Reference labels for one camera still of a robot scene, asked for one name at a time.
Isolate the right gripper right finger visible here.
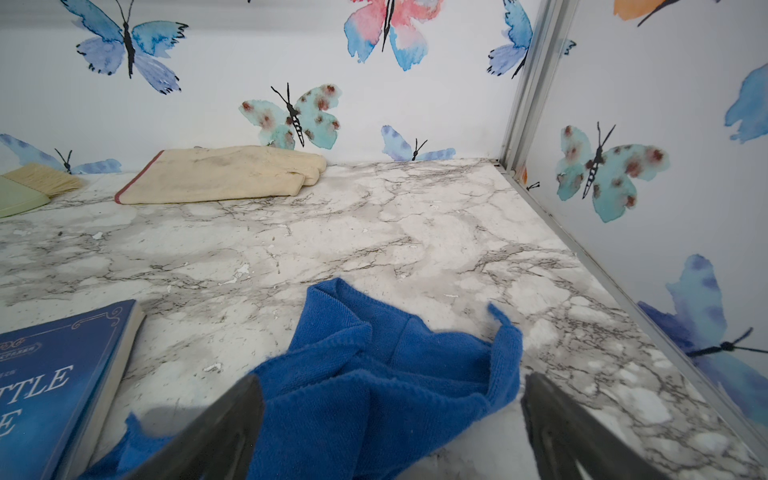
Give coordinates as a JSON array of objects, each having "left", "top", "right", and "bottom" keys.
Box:
[{"left": 521, "top": 373, "right": 667, "bottom": 480}]

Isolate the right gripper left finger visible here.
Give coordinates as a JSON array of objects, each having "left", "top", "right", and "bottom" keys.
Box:
[{"left": 127, "top": 374, "right": 264, "bottom": 480}]

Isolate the blue microfiber cloth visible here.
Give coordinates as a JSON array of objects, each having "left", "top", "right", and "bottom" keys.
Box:
[{"left": 77, "top": 277, "right": 524, "bottom": 480}]

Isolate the blue Little Prince book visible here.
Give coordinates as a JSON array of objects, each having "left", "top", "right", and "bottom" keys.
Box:
[{"left": 1, "top": 300, "right": 145, "bottom": 479}]

